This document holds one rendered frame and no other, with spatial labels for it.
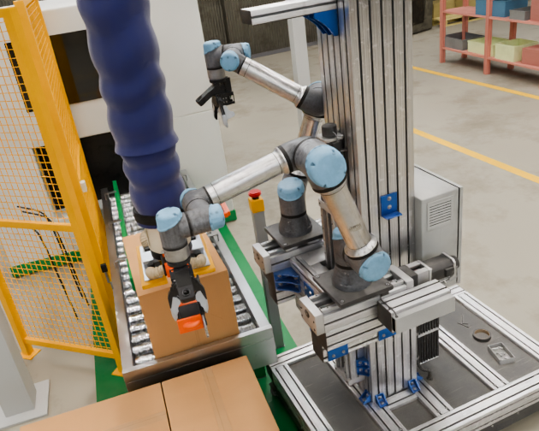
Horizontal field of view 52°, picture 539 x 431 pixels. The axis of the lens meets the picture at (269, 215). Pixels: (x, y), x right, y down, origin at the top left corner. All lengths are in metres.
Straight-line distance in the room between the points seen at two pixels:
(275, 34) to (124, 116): 10.21
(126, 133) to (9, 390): 1.93
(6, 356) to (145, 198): 1.55
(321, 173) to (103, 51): 0.83
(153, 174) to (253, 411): 1.03
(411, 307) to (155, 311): 1.09
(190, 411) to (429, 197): 1.30
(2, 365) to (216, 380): 1.34
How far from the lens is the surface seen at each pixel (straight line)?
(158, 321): 2.54
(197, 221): 1.61
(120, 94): 1.99
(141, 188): 2.11
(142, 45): 1.97
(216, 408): 2.43
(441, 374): 2.98
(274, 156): 1.77
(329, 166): 1.66
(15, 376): 3.47
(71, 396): 3.60
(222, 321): 2.62
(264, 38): 12.03
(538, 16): 8.23
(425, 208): 2.31
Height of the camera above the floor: 2.24
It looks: 27 degrees down
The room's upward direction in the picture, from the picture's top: 8 degrees counter-clockwise
